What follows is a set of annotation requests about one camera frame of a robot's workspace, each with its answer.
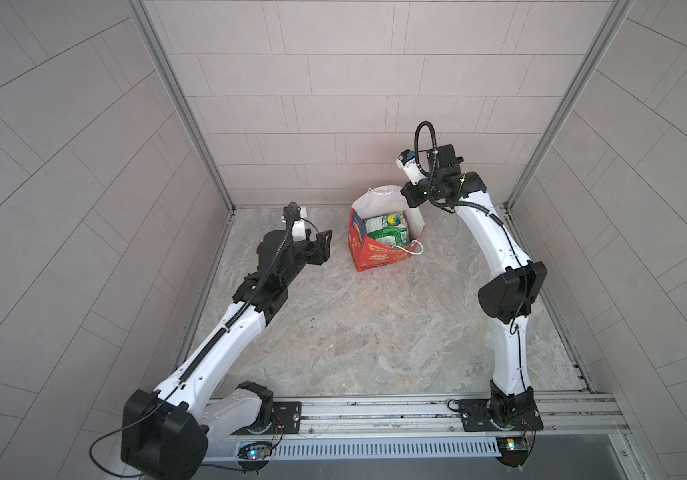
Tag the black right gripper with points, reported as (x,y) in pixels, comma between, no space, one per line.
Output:
(411,192)

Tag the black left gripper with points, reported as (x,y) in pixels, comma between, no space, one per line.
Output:
(317,253)

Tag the green snack packet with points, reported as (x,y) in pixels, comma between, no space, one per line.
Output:
(390,230)

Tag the red paper gift bag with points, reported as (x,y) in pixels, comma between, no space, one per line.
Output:
(368,253)

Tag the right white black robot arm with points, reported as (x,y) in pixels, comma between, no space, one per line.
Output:
(515,278)

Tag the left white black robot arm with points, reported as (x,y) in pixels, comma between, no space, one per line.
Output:
(167,432)

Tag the left green circuit board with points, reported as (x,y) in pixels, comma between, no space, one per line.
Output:
(257,451)

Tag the right circuit board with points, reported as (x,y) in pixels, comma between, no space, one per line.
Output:
(514,451)

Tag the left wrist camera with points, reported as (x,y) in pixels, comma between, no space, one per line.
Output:
(294,216)

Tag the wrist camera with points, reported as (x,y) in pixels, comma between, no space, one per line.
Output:
(294,216)
(407,162)

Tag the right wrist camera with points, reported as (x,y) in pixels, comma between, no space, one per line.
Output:
(407,162)

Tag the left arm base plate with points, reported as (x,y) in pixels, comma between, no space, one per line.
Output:
(286,414)

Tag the aluminium corner post left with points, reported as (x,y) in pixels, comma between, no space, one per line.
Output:
(160,58)

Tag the aluminium corner post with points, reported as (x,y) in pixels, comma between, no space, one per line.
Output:
(590,62)
(160,58)

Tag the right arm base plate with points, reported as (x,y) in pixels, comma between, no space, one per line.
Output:
(518,413)

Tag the aluminium corner post right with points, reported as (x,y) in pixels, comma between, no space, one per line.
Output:
(590,62)

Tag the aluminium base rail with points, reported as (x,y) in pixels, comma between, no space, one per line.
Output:
(450,415)

